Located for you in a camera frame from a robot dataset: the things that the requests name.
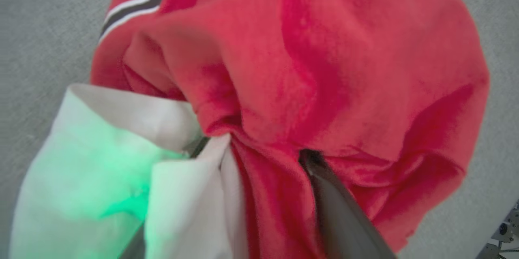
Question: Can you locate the red jersey with white sleeves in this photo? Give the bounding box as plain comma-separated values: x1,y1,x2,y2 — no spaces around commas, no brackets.
9,0,490,259

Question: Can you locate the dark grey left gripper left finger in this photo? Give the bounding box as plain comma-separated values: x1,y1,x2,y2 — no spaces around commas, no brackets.
118,137,210,259

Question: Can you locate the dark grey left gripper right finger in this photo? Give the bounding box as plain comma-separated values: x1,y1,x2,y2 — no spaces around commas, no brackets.
299,150,398,259

